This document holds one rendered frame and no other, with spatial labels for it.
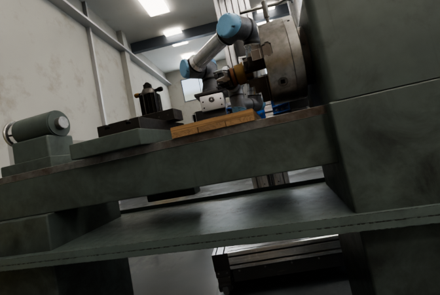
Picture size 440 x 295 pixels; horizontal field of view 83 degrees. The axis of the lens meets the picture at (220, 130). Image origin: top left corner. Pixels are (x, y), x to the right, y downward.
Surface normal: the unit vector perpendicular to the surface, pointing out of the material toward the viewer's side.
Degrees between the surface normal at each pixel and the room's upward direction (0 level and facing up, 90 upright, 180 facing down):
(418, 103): 90
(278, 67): 110
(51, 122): 90
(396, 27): 90
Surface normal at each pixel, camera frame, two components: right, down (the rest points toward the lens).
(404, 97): -0.24, -0.03
